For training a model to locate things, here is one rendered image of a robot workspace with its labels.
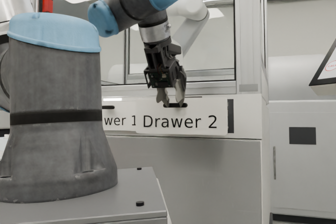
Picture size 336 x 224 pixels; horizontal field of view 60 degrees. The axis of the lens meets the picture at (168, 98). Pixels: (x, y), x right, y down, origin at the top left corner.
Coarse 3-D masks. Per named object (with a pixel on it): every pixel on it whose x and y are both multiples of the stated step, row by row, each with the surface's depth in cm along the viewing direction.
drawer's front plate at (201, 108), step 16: (144, 112) 92; (160, 112) 90; (176, 112) 89; (192, 112) 87; (208, 112) 85; (224, 112) 84; (144, 128) 92; (160, 128) 90; (176, 128) 88; (192, 128) 87; (208, 128) 85; (224, 128) 83
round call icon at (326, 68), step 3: (333, 60) 83; (327, 63) 84; (330, 63) 83; (333, 63) 82; (327, 66) 83; (330, 66) 82; (333, 66) 81; (324, 69) 83; (327, 69) 82; (330, 69) 81; (333, 69) 80
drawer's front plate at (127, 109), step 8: (104, 104) 112; (112, 104) 110; (120, 104) 109; (128, 104) 108; (104, 112) 111; (112, 112) 110; (120, 112) 109; (128, 112) 108; (104, 120) 111; (112, 120) 110; (120, 120) 109; (128, 120) 108; (104, 128) 111; (112, 128) 110; (120, 128) 109; (128, 128) 107
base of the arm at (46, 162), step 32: (32, 128) 34; (64, 128) 34; (96, 128) 38; (32, 160) 32; (64, 160) 33; (96, 160) 36; (0, 192) 33; (32, 192) 31; (64, 192) 32; (96, 192) 34
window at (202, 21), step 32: (64, 0) 126; (96, 0) 120; (192, 0) 105; (224, 0) 101; (128, 32) 114; (192, 32) 104; (224, 32) 100; (128, 64) 113; (192, 64) 104; (224, 64) 100
